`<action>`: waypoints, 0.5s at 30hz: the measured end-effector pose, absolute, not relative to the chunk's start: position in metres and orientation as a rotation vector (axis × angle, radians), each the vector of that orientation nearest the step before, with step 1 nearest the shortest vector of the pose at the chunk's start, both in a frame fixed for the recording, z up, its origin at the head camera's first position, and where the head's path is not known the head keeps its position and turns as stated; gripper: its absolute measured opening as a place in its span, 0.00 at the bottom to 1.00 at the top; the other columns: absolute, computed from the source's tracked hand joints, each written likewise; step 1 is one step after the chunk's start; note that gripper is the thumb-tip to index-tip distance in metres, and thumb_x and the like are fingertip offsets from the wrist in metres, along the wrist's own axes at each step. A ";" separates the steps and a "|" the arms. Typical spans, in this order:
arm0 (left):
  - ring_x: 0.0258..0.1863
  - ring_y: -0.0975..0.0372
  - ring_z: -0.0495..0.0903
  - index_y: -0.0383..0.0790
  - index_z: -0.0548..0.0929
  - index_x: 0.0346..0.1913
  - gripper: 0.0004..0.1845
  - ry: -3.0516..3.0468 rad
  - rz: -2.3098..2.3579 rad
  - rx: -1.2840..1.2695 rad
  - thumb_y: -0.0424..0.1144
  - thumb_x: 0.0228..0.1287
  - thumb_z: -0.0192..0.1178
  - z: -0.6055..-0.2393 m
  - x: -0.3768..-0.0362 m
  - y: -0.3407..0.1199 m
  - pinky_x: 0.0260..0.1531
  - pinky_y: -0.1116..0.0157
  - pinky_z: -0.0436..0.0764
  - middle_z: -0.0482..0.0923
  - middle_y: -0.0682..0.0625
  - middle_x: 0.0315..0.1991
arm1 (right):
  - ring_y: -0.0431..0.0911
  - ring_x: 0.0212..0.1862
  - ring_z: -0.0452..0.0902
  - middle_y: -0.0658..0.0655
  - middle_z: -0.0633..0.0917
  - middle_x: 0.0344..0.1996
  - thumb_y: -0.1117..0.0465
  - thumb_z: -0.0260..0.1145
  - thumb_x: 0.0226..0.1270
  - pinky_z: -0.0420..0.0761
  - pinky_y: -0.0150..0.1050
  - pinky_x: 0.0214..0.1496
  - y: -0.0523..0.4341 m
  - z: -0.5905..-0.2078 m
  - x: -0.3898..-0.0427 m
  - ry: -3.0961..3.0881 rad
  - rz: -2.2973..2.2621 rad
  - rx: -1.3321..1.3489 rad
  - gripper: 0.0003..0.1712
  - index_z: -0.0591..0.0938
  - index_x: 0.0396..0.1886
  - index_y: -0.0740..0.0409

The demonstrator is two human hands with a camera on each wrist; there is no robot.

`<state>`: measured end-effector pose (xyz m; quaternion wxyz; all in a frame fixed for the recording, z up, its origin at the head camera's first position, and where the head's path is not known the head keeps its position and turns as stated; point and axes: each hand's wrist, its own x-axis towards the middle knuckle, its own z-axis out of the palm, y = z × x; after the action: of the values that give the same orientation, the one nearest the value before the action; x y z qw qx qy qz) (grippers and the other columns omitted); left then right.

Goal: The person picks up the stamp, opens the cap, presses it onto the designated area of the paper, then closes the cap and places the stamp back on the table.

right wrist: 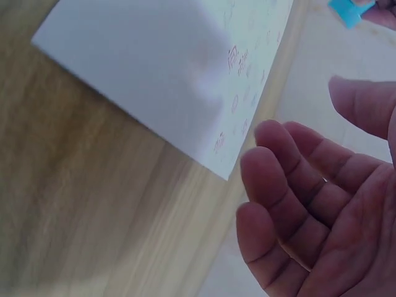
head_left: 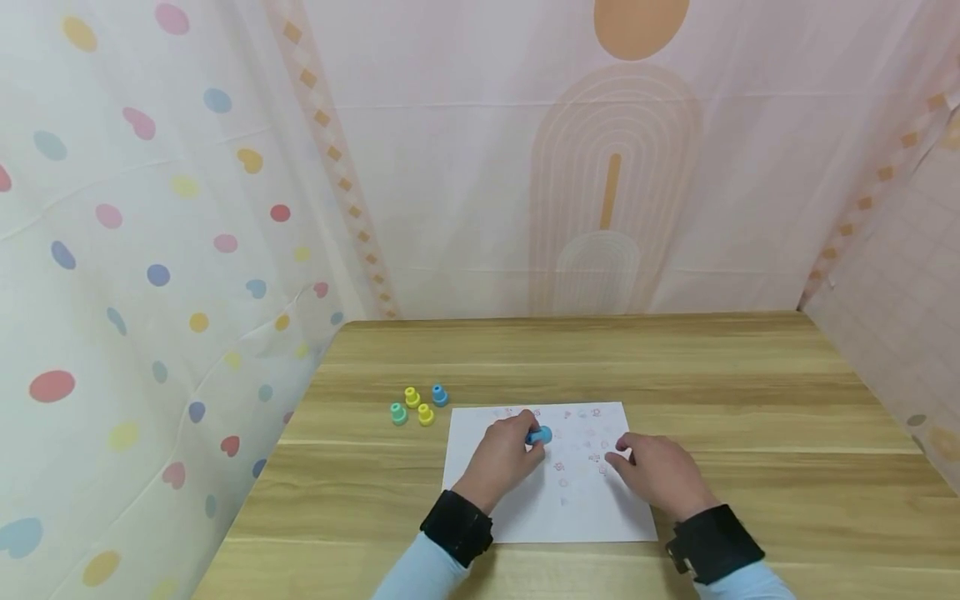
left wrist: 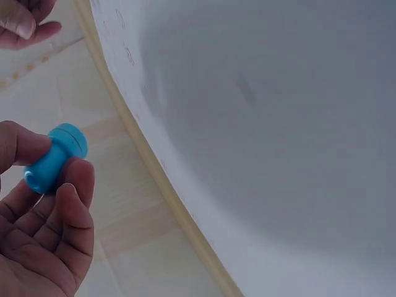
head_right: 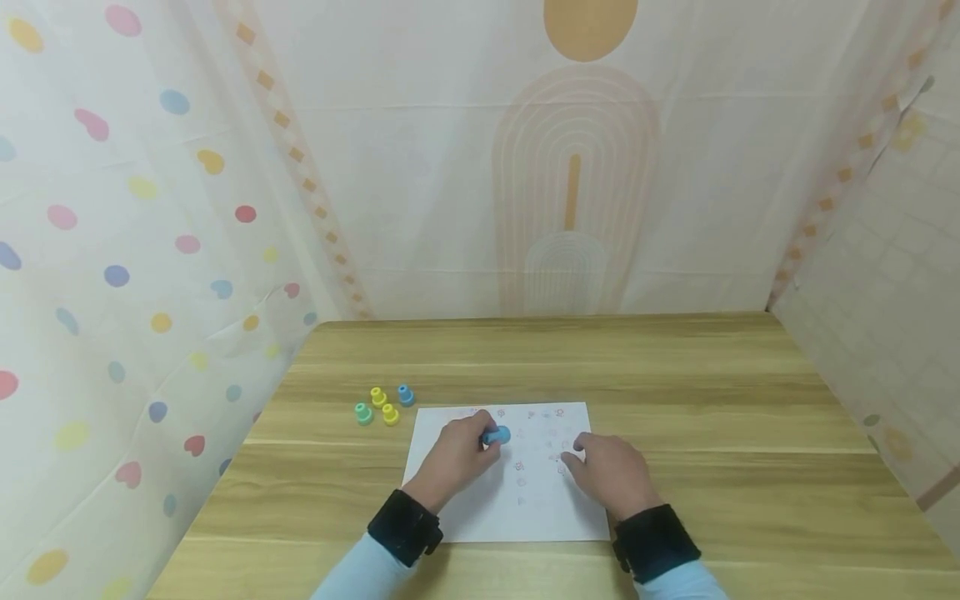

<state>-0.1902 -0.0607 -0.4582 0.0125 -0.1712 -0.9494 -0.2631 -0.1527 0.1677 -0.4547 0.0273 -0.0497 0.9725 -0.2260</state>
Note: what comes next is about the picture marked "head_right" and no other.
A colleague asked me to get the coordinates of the person's right hand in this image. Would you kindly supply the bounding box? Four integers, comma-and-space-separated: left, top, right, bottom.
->
560, 432, 665, 524

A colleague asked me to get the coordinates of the person's left hand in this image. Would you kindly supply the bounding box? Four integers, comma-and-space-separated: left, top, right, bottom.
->
402, 410, 503, 515

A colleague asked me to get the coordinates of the white stamped paper sheet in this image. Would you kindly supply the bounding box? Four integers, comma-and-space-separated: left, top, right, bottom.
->
402, 402, 611, 544

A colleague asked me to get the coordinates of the person's left forearm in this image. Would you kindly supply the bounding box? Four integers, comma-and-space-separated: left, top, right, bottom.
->
310, 532, 418, 600

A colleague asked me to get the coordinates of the person's right forearm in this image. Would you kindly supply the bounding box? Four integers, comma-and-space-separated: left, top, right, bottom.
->
634, 559, 730, 600

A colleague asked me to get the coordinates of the black wrist band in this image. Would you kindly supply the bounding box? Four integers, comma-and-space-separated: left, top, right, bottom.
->
611, 503, 703, 584
367, 488, 445, 568

